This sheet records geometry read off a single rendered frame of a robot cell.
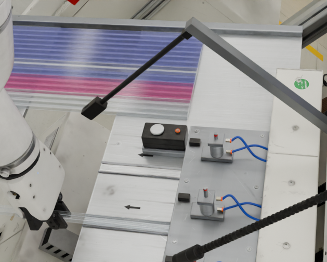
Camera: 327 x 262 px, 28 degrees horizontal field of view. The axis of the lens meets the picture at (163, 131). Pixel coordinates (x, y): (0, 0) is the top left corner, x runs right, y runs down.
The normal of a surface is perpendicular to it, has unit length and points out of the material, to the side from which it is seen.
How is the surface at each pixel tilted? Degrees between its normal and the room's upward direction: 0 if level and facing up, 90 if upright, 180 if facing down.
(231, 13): 90
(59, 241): 0
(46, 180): 35
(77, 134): 0
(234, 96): 44
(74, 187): 0
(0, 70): 74
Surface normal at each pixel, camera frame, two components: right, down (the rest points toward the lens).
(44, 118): 0.60, -0.41
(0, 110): 0.84, 0.19
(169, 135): -0.11, -0.64
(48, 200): 0.93, -0.02
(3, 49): 0.85, 0.52
